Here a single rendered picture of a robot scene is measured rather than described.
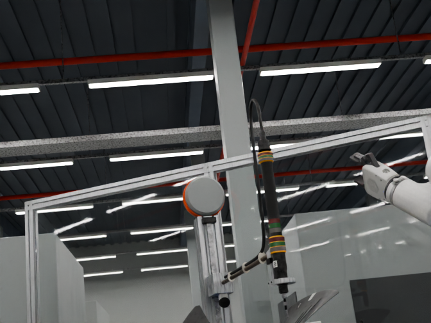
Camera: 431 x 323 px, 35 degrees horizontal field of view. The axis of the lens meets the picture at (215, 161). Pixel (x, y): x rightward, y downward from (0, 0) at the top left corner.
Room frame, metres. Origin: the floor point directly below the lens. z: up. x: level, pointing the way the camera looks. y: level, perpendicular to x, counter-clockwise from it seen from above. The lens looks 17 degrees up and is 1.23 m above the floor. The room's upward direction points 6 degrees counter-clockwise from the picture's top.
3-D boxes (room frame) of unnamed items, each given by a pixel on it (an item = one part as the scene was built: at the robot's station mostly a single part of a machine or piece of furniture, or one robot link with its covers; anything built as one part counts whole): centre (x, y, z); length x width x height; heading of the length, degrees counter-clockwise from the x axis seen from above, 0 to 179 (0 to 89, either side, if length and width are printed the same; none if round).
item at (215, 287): (2.43, 0.03, 1.53); 0.10 x 0.07 x 0.08; 16
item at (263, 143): (1.83, -0.14, 1.65); 0.04 x 0.04 x 0.46
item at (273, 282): (1.84, -0.14, 1.49); 0.09 x 0.07 x 0.10; 16
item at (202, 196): (2.52, 0.06, 1.88); 0.17 x 0.15 x 0.16; 71
